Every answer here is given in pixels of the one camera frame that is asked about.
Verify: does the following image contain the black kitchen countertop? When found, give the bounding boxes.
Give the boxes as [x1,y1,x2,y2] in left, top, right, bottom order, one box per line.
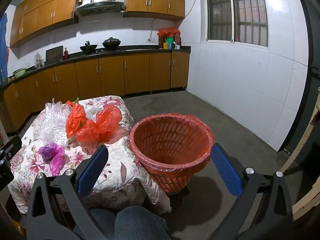
[0,45,192,89]

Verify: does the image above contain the grey power cable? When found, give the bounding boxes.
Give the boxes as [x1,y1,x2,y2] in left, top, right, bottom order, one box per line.
[149,18,163,40]

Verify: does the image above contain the clear bagged jar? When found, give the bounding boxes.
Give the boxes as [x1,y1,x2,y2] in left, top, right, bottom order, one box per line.
[34,52,45,69]

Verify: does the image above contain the large orange plastic bag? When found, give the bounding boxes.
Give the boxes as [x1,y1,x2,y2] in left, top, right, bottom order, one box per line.
[76,105,122,145]

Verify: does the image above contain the clear bubble wrap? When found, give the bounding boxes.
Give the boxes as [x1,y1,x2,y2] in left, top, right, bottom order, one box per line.
[34,112,70,141]

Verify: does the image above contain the black lidded pot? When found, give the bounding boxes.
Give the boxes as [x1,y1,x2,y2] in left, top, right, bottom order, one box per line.
[102,37,121,49]

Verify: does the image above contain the small orange plastic bag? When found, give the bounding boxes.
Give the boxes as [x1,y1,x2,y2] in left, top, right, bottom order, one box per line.
[65,101,87,138]

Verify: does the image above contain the dark cutting board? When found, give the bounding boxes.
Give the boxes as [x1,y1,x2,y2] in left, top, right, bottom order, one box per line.
[45,45,64,65]

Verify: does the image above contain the green basin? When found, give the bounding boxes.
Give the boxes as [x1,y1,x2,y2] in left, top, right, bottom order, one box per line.
[12,68,27,79]

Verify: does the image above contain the red plastic wastebasket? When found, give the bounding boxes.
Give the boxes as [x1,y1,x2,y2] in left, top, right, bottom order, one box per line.
[129,114,215,196]

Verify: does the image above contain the person's leg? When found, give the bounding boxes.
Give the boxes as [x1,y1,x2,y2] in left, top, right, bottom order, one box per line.
[114,206,171,240]
[72,208,118,240]

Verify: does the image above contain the barred window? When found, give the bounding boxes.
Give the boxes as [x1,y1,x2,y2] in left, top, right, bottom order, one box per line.
[199,0,269,48]

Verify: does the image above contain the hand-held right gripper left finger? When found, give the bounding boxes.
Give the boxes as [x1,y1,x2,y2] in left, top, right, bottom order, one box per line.
[26,145,115,240]

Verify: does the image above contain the large clear plastic bag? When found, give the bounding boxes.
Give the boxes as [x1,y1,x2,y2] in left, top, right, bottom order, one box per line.
[44,98,73,117]

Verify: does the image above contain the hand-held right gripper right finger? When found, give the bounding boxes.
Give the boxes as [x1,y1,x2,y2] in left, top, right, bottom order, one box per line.
[211,143,293,240]

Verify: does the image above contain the floral tablecloth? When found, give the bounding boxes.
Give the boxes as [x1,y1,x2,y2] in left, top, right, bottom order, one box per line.
[7,95,173,215]

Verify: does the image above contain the wooden base cabinets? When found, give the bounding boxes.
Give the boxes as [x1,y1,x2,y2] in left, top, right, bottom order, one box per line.
[0,51,190,133]

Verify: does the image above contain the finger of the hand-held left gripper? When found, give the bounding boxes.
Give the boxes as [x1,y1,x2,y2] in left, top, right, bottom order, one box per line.
[0,135,22,163]

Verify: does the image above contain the person's right leg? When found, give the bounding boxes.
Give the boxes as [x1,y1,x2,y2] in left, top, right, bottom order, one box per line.
[114,206,171,240]

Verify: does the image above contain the steel range hood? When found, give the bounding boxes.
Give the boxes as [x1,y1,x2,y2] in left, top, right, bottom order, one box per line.
[74,0,126,17]

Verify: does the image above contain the person's left leg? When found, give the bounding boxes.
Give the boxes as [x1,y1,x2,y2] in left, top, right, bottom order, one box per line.
[72,208,118,240]

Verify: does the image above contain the purple plastic bag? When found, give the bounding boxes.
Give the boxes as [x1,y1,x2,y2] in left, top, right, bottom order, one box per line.
[38,142,69,176]

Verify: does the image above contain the red bin liner bag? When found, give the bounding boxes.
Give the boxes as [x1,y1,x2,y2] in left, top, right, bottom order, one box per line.
[129,114,215,178]

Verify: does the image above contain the black wok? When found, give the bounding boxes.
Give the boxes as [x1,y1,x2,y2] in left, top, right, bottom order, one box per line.
[80,41,98,53]

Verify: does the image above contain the thin wall cable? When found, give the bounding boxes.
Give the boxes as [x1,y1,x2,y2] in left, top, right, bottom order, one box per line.
[185,0,203,18]

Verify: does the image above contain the worn cream wooden frame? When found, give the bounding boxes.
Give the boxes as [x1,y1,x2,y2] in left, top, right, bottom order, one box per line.
[280,87,320,222]

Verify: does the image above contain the blue hanging cloth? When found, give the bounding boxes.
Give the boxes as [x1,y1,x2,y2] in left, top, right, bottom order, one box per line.
[0,12,9,85]

